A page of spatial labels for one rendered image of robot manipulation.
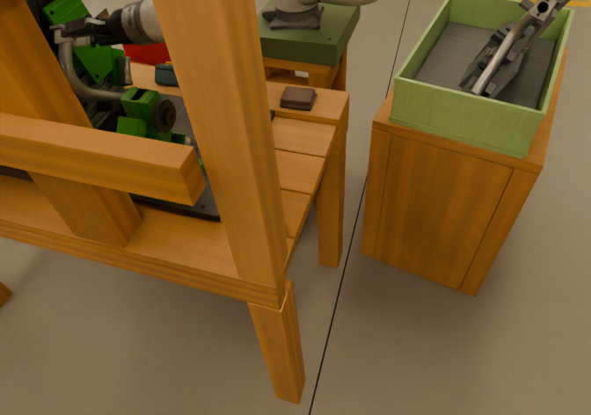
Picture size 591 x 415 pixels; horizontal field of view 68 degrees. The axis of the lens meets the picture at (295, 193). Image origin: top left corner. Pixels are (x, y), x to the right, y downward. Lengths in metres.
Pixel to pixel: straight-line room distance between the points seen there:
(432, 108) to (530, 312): 1.05
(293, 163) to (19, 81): 0.67
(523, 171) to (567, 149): 1.36
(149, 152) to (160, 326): 1.38
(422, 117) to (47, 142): 1.03
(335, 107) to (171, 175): 0.75
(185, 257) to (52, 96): 0.44
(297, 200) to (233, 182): 0.41
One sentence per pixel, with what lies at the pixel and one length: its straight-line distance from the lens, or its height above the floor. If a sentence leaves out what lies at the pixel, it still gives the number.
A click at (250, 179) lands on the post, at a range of 0.69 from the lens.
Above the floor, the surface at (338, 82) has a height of 0.61.
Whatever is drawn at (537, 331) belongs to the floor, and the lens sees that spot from 2.06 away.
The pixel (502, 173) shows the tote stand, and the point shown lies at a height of 0.72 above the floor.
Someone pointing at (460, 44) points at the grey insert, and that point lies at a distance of 1.78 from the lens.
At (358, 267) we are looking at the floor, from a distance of 2.02.
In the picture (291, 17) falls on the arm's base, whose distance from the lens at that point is 1.66.
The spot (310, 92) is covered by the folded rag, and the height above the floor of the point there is 0.93.
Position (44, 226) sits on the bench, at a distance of 1.27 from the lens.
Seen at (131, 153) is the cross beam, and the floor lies 1.28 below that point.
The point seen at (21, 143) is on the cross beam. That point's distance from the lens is 0.86.
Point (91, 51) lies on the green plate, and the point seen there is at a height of 1.14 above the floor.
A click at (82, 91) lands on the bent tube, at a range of 1.23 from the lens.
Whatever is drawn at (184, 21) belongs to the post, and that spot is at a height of 1.48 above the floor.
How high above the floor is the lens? 1.72
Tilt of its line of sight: 49 degrees down
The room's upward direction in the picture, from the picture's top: 5 degrees counter-clockwise
